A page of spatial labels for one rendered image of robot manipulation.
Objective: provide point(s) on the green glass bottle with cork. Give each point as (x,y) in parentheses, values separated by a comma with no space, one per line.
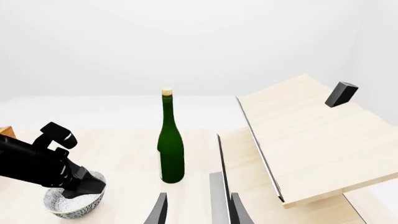
(170,149)

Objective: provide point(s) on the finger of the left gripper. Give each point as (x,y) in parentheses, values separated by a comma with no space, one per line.
(90,185)

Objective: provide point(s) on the patterned black and white bowl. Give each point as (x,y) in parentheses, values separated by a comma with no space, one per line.
(73,206)

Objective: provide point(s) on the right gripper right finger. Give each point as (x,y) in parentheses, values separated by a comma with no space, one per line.
(240,212)

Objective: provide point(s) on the brown wooden object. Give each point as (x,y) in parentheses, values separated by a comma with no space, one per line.
(7,131)

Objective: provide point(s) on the pale wooden drawer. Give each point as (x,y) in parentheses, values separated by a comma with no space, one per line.
(314,140)

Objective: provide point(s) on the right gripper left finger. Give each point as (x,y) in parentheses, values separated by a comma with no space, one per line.
(159,211)

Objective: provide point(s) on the pale wooden cabinet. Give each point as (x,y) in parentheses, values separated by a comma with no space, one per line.
(217,200)

